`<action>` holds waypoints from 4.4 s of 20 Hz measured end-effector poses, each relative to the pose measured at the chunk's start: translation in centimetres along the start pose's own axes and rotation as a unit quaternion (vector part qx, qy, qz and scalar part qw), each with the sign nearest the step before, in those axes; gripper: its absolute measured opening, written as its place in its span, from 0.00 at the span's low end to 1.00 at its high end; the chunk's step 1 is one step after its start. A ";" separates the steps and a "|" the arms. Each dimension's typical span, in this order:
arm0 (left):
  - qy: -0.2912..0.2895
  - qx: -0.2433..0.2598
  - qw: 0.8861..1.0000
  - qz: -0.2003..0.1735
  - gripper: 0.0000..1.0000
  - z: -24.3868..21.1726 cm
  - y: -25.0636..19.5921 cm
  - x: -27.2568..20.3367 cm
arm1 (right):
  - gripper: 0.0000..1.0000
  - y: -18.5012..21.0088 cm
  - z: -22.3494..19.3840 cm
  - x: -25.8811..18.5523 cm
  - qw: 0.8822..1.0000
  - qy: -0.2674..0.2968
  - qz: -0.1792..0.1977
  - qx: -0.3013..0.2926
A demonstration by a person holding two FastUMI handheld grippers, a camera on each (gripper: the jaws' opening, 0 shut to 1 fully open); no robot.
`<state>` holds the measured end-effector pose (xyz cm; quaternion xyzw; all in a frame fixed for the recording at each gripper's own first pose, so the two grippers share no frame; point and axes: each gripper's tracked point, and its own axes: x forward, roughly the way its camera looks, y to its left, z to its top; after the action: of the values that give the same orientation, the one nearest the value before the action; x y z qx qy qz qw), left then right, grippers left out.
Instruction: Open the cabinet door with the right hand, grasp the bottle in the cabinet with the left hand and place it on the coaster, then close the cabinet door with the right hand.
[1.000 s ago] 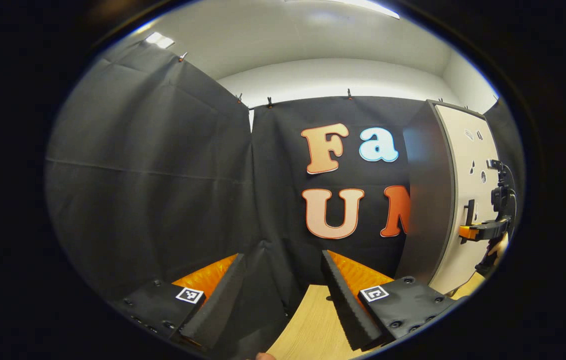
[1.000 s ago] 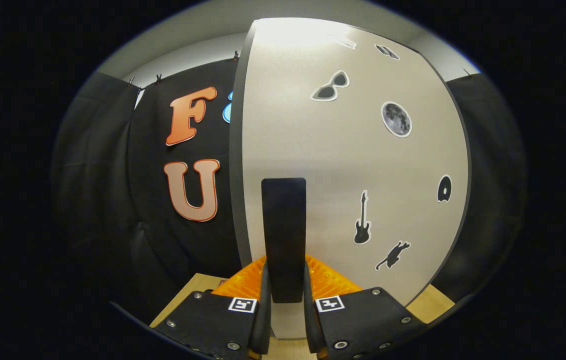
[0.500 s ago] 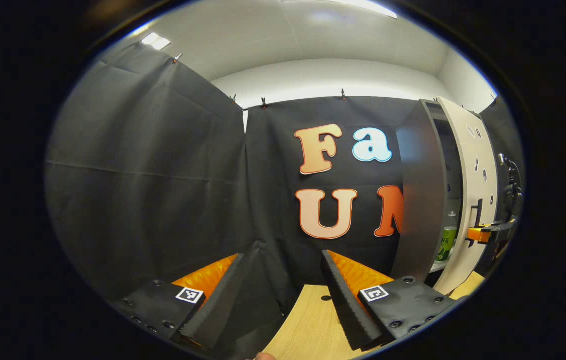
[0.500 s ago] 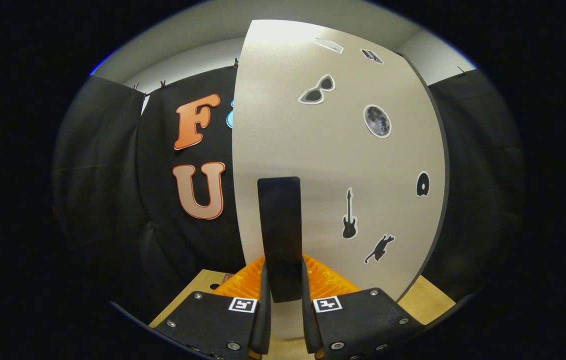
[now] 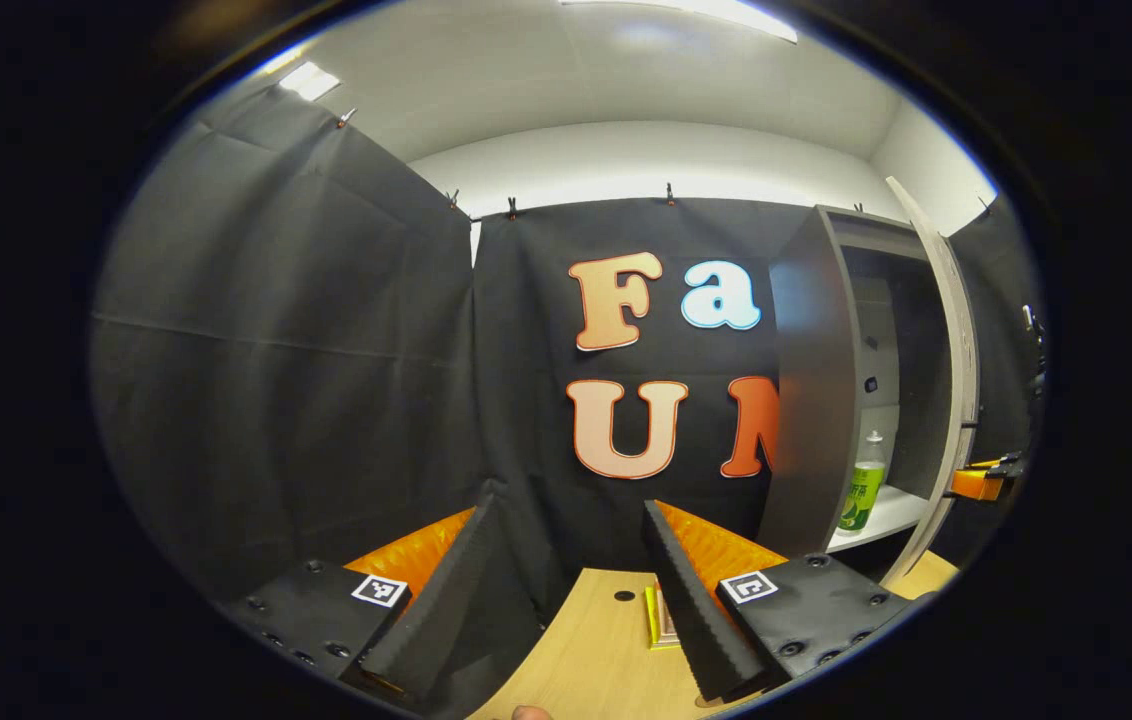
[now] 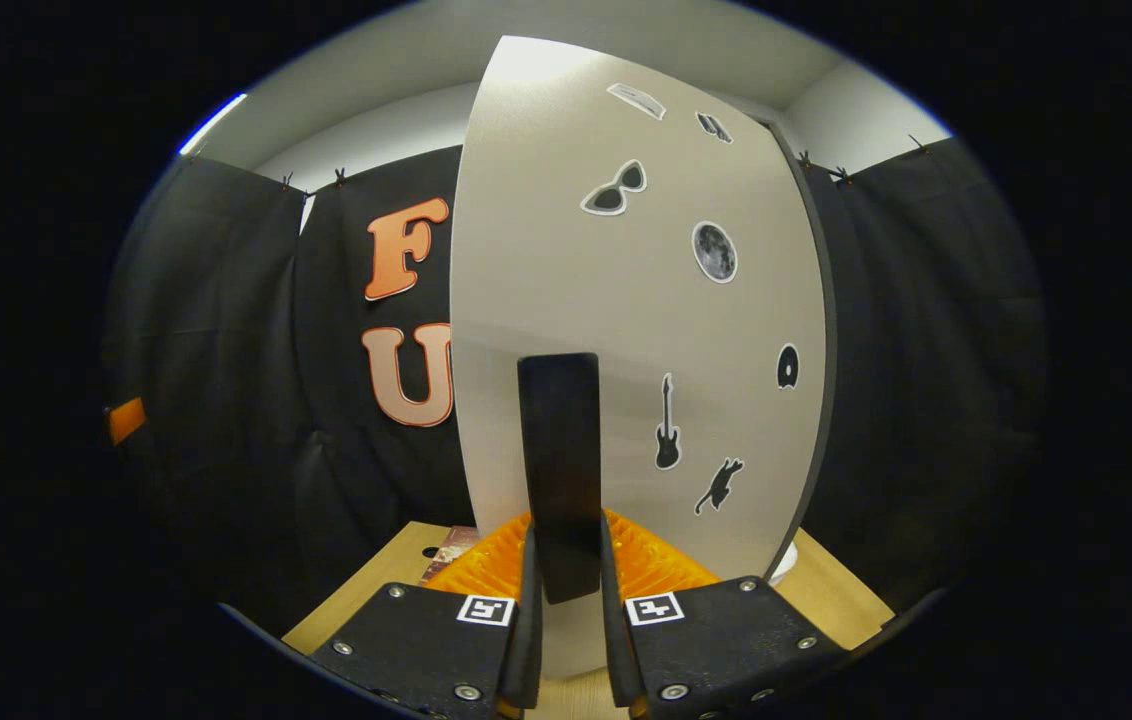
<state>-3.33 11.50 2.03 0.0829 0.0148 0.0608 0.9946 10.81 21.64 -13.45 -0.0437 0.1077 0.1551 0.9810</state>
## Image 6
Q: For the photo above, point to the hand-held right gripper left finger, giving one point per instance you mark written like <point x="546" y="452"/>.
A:
<point x="529" y="650"/>

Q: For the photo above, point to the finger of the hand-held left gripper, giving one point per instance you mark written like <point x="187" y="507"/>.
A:
<point x="126" y="421"/>

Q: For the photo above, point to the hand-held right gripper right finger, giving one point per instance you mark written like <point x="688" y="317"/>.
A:
<point x="614" y="650"/>

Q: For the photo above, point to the white cabinet door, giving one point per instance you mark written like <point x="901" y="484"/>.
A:
<point x="546" y="250"/>

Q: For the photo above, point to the brown cover book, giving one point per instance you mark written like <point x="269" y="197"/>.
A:
<point x="448" y="552"/>

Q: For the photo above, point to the black backdrop cloth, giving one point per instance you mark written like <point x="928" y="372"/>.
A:
<point x="926" y="350"/>

